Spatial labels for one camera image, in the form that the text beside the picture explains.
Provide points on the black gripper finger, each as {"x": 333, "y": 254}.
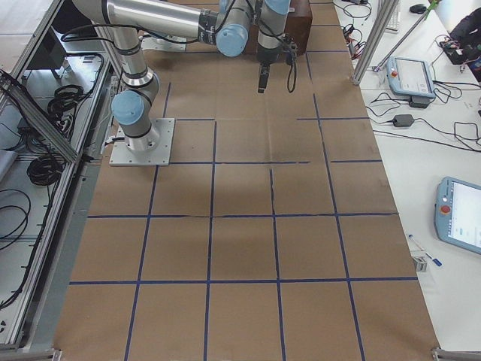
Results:
{"x": 264, "y": 73}

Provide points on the blue teach pendant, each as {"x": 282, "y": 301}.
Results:
{"x": 409, "y": 77}
{"x": 457, "y": 213}

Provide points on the metal rod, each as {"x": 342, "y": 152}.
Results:
{"x": 422, "y": 18}

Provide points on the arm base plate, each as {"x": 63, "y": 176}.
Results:
{"x": 152, "y": 149}

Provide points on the blue pen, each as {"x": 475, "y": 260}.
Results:
{"x": 435, "y": 260}

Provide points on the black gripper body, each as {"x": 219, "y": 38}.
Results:
{"x": 267, "y": 54}

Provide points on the aluminium frame post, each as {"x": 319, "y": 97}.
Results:
{"x": 387, "y": 8}

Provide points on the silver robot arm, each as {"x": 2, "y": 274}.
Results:
{"x": 226, "y": 29}

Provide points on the black power adapter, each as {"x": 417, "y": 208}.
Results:
{"x": 403, "y": 120}

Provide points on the brown paper table cover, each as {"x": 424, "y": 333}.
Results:
{"x": 272, "y": 235}

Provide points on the dark wooden drawer box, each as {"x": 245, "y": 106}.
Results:
{"x": 291, "y": 20}

